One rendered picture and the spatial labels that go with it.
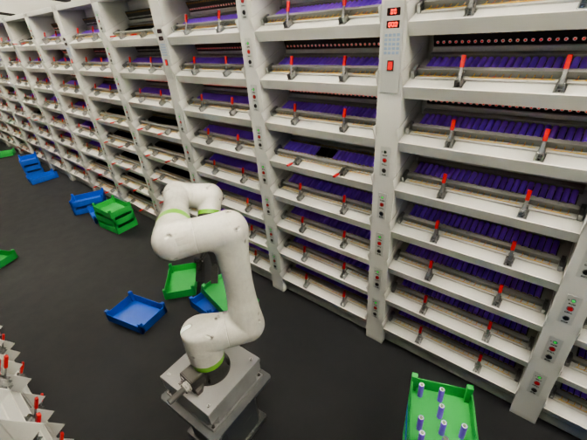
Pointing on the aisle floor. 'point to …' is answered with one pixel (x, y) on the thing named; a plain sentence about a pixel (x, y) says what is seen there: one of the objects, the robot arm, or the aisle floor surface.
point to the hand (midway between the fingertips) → (207, 279)
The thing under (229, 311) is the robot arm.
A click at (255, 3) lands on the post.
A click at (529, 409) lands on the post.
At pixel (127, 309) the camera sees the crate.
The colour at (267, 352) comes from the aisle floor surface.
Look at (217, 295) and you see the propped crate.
